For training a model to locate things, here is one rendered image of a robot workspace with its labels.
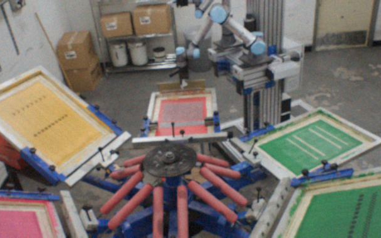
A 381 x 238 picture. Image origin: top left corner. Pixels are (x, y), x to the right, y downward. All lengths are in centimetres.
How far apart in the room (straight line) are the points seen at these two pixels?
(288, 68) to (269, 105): 59
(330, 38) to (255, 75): 378
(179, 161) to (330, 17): 520
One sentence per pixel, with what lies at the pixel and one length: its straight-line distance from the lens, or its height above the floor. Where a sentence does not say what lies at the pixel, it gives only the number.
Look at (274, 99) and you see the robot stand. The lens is 382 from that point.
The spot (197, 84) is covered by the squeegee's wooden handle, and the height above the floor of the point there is 111.
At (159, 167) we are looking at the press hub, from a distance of 200.
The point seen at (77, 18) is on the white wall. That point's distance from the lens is 669.
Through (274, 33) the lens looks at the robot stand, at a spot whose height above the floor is 139.
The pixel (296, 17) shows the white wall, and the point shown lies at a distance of 661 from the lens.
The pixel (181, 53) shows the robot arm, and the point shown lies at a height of 142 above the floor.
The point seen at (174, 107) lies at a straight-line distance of 324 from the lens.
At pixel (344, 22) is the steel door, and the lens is 695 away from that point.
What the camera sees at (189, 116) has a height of 96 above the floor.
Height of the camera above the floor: 254
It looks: 31 degrees down
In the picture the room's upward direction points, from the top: 6 degrees counter-clockwise
